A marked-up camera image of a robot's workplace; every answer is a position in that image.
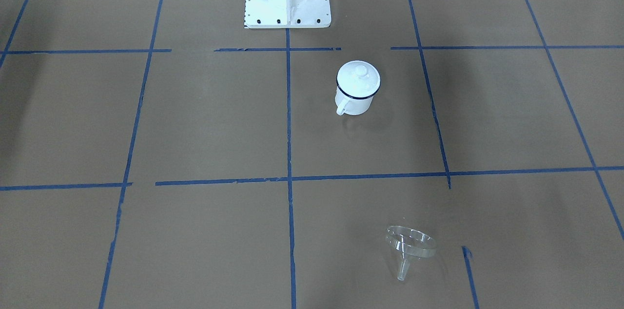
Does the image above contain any white enamel lid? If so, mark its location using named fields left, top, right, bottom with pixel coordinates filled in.
left=336, top=60, right=381, bottom=99

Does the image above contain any clear glass funnel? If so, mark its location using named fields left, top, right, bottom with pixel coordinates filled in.
left=385, top=225, right=438, bottom=282

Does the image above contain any white enamel mug blue rim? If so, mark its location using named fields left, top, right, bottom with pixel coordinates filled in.
left=334, top=81, right=381, bottom=116

